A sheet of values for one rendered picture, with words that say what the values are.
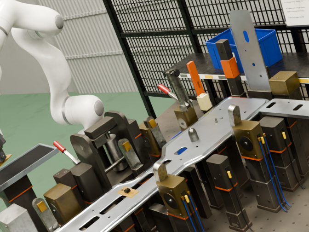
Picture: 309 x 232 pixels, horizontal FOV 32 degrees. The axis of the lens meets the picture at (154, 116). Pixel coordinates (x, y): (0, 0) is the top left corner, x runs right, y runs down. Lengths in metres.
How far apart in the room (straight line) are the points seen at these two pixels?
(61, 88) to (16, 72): 5.15
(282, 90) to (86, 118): 0.78
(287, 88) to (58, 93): 0.90
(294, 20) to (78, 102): 0.95
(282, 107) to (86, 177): 0.75
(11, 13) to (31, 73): 5.10
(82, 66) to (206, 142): 4.34
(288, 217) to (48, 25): 1.11
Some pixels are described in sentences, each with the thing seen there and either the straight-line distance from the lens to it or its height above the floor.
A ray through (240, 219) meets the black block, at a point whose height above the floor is 0.75.
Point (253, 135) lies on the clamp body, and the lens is 1.86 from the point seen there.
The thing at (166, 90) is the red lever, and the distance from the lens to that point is 2.20.
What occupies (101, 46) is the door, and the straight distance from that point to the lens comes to 5.83.
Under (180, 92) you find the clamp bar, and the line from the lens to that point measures 2.15.
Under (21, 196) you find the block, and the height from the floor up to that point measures 1.07.
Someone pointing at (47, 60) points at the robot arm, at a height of 1.41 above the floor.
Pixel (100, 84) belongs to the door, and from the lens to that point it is 6.14.
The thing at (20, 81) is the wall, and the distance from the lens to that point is 7.41.
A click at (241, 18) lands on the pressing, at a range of 2.14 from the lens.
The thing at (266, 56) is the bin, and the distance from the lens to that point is 2.34.
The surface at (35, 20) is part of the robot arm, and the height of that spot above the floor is 1.57.
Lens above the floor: 1.87
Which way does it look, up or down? 22 degrees down
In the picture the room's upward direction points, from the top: 22 degrees counter-clockwise
